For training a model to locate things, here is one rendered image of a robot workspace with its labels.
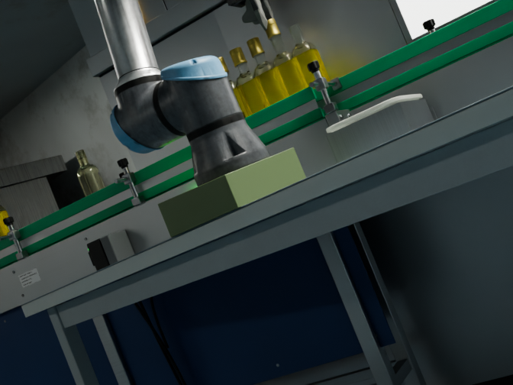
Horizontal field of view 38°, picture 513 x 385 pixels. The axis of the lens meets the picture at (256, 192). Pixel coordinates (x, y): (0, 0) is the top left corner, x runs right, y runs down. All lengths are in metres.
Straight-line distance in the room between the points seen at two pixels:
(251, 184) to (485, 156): 0.45
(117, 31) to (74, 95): 5.81
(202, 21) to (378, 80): 0.64
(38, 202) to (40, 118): 1.07
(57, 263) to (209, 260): 0.84
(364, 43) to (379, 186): 0.88
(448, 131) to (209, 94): 0.51
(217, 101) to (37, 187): 5.90
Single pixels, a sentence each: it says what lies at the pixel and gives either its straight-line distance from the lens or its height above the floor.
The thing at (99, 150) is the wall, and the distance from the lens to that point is 7.20.
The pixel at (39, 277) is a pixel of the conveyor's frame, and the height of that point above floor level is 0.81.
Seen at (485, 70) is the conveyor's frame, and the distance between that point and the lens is 1.76.
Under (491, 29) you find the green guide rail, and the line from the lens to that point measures 1.78.
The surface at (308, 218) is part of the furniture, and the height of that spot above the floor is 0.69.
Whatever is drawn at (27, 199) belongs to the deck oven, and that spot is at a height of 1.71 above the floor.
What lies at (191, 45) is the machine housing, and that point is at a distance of 2.26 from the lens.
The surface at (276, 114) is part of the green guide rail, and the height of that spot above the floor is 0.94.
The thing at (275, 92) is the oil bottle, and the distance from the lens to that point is 1.94.
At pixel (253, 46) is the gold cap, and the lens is 1.98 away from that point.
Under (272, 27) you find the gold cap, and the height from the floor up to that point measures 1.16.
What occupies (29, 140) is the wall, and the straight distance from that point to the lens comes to 8.16.
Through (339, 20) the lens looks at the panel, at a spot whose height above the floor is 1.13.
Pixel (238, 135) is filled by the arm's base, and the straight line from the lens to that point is 1.39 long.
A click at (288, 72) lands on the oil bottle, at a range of 1.93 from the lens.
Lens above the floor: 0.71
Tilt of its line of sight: 2 degrees up
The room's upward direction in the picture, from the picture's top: 22 degrees counter-clockwise
